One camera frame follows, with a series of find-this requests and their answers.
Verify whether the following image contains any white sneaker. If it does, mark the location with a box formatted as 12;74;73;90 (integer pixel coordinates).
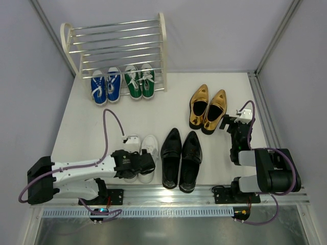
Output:
138;135;159;184
123;136;142;183

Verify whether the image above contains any black loafer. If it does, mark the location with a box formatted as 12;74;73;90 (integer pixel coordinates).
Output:
179;131;202;193
160;128;182;189

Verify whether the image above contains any green canvas sneaker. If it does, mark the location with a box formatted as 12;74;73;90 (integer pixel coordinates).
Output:
140;63;155;100
124;65;142;100

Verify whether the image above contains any blue canvas sneaker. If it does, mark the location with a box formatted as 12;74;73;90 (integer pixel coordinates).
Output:
107;67;122;103
90;70;107;106

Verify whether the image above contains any cream metal shoe rack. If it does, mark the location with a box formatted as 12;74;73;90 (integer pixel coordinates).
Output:
60;12;168;94

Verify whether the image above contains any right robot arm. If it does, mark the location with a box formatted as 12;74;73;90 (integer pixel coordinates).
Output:
213;115;301;204

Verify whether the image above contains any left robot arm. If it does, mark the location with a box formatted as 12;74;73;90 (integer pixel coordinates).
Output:
26;150;155;205

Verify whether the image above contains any right gold shoe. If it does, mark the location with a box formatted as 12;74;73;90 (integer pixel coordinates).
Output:
201;89;227;135

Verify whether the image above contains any gold shoe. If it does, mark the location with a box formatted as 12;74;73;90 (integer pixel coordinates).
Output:
201;89;227;135
189;84;209;130

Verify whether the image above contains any left gold shoe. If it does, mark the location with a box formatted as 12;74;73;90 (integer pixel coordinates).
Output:
189;84;209;130

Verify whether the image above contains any left small controller board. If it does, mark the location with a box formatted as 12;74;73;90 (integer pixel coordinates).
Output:
90;208;109;224

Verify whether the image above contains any small controller board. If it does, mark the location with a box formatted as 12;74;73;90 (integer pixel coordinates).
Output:
90;208;109;224
232;207;251;222

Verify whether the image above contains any right small controller board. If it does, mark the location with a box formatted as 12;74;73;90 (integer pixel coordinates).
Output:
232;207;251;222

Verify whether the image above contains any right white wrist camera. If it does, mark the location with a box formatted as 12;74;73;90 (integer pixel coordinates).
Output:
235;108;253;124

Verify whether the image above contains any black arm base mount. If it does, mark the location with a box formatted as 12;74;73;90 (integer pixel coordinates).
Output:
84;189;124;206

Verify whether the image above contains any aluminium rail frame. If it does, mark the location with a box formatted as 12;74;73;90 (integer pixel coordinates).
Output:
29;72;311;210

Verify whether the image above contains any slotted grey cable duct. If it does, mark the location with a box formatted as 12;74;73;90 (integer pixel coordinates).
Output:
42;206;234;218

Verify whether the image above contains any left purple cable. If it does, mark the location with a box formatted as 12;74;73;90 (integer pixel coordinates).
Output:
19;109;126;223

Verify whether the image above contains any purple cable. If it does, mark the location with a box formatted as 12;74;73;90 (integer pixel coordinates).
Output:
19;109;126;223
235;100;298;226

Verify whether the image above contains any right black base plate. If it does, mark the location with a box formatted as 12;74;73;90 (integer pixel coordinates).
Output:
212;185;261;204

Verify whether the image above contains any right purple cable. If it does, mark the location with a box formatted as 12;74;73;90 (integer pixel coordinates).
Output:
235;100;298;226

